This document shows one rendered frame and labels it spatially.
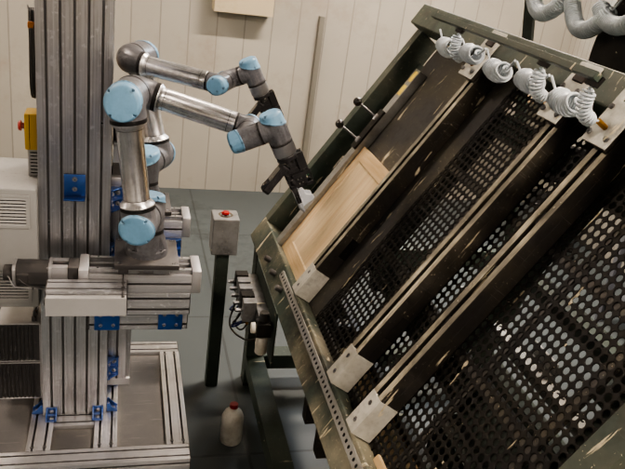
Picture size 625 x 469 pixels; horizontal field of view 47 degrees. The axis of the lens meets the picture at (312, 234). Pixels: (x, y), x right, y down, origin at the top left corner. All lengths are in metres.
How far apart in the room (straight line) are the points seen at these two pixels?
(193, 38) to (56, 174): 3.41
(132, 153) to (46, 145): 0.42
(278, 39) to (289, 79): 0.34
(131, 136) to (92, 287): 0.57
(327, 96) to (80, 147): 3.83
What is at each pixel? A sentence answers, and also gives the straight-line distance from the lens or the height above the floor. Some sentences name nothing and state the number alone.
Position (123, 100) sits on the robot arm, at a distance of 2.28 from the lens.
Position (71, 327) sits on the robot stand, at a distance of 2.96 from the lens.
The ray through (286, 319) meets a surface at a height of 0.84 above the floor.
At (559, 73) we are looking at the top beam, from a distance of 2.25.
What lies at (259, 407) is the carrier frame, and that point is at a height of 0.18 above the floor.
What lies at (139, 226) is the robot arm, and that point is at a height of 1.22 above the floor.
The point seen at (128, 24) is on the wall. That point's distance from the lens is 5.91.
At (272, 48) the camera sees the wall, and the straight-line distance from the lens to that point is 6.03.
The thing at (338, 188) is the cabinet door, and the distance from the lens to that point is 3.03.
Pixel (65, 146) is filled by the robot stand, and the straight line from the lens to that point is 2.65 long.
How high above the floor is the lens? 2.18
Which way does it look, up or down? 23 degrees down
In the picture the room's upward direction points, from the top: 8 degrees clockwise
